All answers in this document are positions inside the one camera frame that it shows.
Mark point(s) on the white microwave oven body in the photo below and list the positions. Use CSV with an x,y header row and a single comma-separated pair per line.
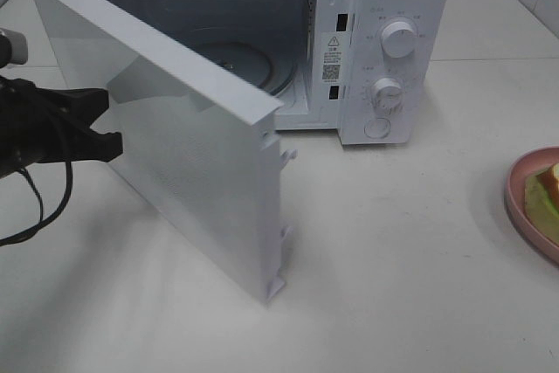
x,y
340,55

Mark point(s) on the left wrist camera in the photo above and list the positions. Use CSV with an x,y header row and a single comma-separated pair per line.
x,y
14,48

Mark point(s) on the white microwave knob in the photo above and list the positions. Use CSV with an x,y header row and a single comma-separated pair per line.
x,y
398,38
387,93

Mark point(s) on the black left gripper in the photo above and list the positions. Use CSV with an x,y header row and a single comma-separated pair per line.
x,y
33,118

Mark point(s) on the sandwich with white bread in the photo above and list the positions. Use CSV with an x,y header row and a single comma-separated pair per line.
x,y
541,201

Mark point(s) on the white microwave door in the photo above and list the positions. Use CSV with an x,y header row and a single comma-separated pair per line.
x,y
199,143

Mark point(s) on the pink plate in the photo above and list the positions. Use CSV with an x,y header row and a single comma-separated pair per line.
x,y
514,195

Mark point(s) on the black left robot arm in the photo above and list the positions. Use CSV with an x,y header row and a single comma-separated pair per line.
x,y
40,125

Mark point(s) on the round white door button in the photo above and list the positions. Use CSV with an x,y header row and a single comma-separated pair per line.
x,y
377,128

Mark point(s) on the glass microwave turntable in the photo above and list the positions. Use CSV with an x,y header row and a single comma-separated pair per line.
x,y
262,59

